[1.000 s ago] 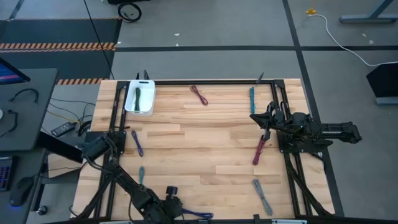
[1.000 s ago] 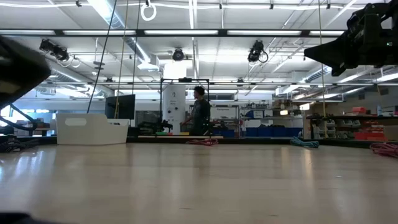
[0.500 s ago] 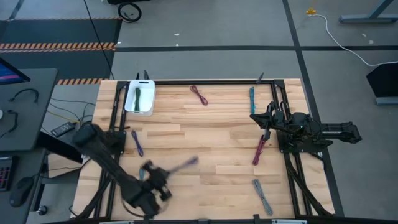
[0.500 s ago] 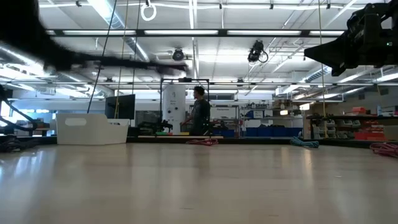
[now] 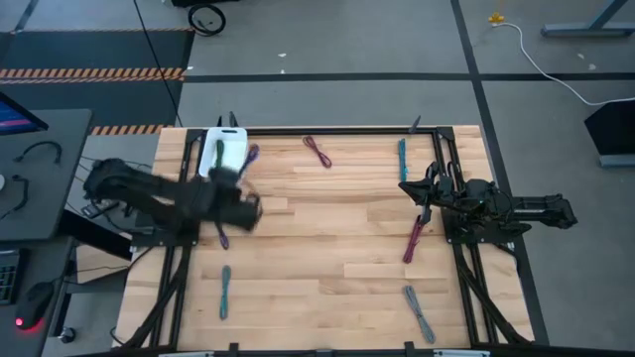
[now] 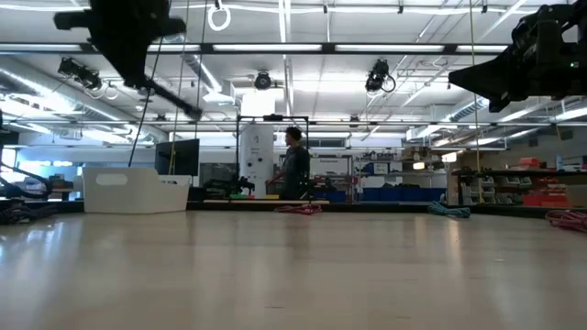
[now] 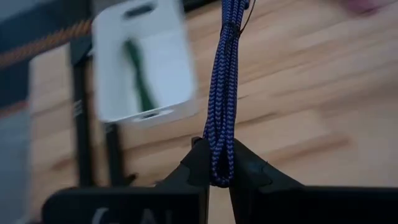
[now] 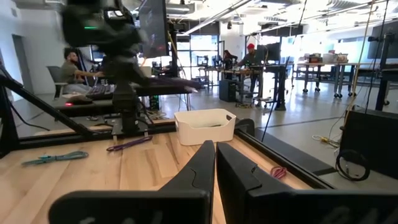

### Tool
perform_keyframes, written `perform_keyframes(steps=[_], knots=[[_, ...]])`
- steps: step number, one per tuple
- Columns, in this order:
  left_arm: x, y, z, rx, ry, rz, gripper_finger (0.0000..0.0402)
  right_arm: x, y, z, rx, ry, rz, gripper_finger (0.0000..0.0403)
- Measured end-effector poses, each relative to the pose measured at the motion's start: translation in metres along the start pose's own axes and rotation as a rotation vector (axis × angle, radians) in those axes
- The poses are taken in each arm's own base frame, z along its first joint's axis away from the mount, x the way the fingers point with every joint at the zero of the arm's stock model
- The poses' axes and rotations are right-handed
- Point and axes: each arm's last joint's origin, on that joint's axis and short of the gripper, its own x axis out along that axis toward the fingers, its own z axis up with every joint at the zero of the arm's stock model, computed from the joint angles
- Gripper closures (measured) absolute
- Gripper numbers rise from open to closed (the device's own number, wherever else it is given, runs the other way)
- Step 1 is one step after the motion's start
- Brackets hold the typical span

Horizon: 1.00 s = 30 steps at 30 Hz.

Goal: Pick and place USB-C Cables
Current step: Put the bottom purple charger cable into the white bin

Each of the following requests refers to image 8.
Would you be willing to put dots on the long wheeled work table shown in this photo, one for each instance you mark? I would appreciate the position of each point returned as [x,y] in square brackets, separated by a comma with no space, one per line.
[326,64]

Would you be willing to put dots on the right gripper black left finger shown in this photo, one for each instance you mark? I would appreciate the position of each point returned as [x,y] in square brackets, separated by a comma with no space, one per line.
[174,202]

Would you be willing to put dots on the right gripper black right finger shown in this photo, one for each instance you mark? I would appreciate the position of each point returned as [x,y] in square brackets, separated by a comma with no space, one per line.
[248,199]

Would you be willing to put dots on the black computer tower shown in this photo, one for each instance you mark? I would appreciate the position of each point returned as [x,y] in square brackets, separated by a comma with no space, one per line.
[227,91]

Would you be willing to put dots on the black standing desk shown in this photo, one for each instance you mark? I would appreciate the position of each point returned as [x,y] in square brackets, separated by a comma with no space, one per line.
[273,67]

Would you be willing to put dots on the black equipment case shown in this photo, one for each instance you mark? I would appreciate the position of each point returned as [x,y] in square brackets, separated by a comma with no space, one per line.
[373,140]

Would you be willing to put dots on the person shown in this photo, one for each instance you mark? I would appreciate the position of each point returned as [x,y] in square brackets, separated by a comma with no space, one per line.
[229,60]
[70,73]
[252,59]

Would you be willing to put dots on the white plastic bin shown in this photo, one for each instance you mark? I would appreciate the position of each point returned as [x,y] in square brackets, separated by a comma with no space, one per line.
[202,133]

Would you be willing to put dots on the black keyboard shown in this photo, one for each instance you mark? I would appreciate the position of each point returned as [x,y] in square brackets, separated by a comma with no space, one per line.
[99,91]

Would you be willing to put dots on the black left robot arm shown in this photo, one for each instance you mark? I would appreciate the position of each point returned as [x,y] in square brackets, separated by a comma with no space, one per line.
[124,93]

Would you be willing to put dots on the grey office chair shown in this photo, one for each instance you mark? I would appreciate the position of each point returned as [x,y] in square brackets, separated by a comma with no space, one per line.
[56,74]

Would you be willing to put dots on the large dark monitor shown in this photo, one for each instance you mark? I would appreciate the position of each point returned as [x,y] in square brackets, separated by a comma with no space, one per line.
[154,28]

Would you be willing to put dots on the black computer mouse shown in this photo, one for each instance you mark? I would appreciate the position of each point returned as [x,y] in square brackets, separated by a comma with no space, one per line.
[79,100]

